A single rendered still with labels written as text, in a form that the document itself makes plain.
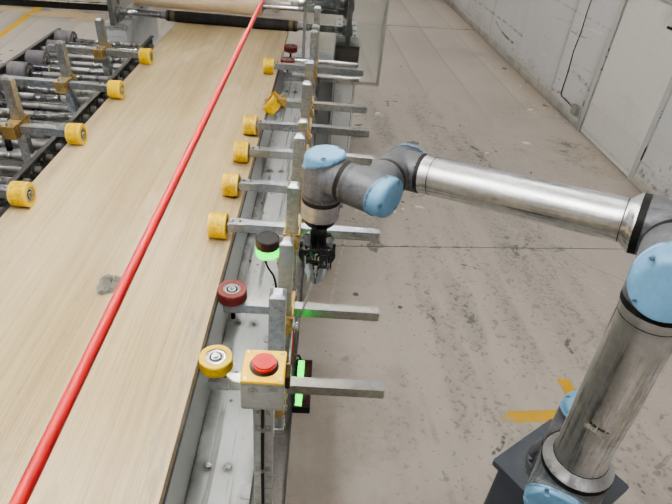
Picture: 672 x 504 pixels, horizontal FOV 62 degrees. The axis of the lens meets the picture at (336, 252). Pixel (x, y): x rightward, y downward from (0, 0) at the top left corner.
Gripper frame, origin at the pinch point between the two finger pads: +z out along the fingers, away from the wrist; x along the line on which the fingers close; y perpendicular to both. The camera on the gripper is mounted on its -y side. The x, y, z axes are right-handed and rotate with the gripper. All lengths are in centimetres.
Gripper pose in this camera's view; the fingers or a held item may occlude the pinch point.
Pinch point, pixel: (315, 277)
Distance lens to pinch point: 143.2
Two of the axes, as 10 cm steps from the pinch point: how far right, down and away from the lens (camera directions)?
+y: -0.1, 5.9, -8.0
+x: 10.0, 0.7, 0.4
